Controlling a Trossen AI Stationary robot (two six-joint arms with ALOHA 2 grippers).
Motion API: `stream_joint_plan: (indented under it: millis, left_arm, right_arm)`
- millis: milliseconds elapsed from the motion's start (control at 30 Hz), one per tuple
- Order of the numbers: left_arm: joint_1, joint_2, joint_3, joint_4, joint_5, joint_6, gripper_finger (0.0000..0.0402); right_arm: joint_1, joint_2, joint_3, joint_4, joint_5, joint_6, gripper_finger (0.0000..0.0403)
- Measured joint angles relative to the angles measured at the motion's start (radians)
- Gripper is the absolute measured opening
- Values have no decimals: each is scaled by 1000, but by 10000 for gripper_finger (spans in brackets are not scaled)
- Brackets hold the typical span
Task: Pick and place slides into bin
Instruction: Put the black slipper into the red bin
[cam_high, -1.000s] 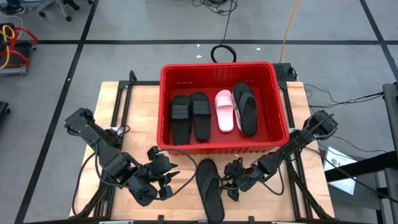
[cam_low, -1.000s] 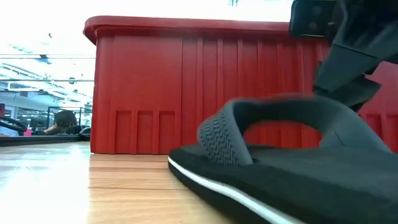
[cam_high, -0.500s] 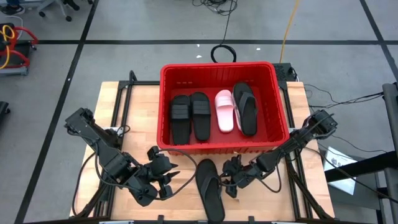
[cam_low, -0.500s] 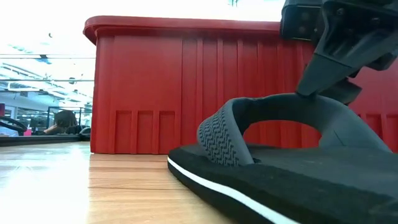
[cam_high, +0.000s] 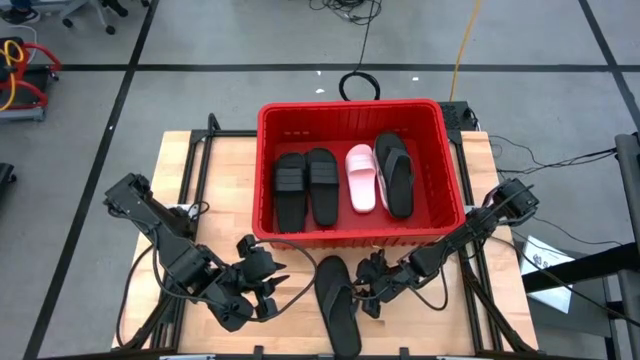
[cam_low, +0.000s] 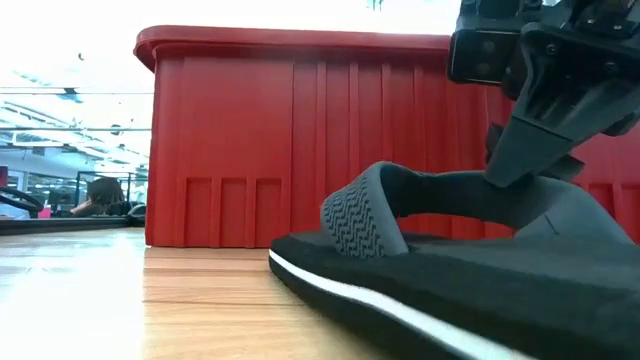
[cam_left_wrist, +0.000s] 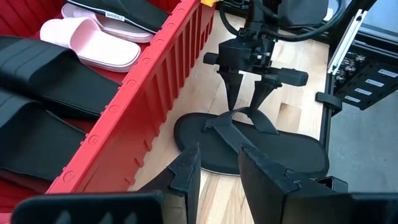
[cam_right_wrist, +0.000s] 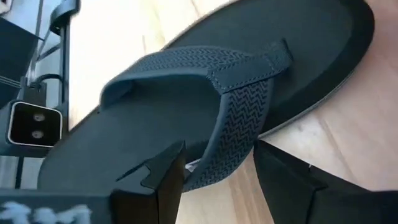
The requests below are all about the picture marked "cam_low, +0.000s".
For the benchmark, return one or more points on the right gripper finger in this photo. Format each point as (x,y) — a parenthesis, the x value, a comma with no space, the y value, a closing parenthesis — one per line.
(525,155)
(565,169)

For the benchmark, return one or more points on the black flip-flop sandal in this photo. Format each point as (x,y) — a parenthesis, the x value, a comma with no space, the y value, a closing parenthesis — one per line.
(450,285)

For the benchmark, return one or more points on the red plastic bin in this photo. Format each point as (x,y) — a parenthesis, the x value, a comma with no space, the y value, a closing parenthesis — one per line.
(240,125)

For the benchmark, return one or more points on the person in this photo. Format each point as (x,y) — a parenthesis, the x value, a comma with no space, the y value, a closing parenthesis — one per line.
(105,192)

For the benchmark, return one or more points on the pink background object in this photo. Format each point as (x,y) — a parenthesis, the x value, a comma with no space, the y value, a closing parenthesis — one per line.
(44,213)

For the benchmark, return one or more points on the black curved chair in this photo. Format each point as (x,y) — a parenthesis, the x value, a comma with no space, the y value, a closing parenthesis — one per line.
(20,194)

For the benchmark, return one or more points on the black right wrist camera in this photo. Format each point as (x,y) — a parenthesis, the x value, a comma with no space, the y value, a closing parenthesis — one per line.
(480,55)

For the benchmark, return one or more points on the black aluminium table frame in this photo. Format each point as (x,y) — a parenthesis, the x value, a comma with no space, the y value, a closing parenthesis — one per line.
(60,226)

